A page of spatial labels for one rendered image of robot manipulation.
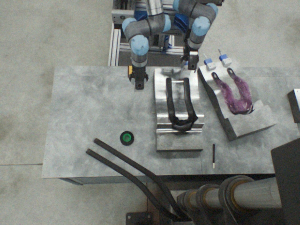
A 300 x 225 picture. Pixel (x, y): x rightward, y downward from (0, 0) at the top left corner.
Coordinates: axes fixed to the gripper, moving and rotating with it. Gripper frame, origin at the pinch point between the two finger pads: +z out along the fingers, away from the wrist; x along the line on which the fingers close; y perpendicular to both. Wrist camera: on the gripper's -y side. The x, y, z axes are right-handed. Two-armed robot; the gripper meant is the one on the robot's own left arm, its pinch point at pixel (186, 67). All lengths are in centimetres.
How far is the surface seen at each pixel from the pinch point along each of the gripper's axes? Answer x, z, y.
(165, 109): 14.0, 1.4, -26.2
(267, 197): 7, -77, -76
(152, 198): 23, 3, -73
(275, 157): 11, -89, -70
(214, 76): -19.6, 8.4, -0.7
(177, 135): 6.7, 7.4, -39.9
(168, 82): 10.9, 5.1, -7.0
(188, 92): -0.9, 5.4, -13.7
